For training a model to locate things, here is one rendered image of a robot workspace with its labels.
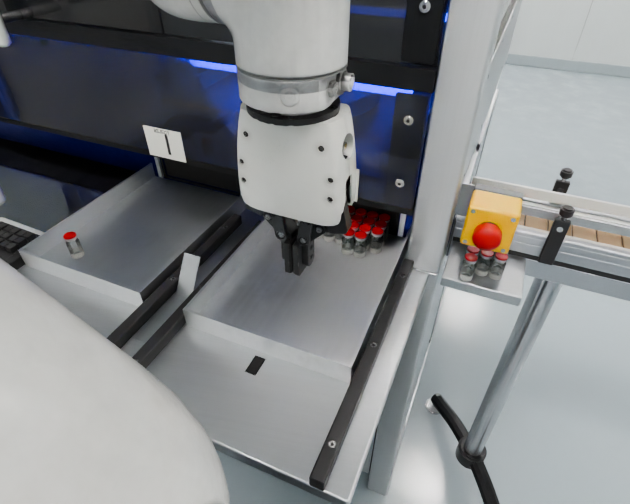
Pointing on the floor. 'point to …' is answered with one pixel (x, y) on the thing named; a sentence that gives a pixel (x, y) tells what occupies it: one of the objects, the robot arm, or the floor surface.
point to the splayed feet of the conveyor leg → (464, 448)
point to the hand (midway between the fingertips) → (298, 251)
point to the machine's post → (439, 195)
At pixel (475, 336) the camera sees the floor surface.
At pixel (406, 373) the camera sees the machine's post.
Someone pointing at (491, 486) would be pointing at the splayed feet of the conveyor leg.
